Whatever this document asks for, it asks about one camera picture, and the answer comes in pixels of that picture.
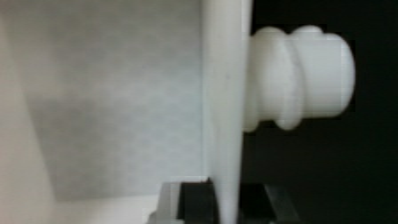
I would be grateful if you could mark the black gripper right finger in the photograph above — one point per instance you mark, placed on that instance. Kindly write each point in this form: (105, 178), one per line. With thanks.
(266, 206)

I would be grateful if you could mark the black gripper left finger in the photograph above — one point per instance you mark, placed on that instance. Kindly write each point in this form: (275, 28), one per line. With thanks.
(186, 204)

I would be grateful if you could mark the white cabinet door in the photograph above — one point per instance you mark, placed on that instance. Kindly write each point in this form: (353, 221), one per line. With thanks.
(140, 79)

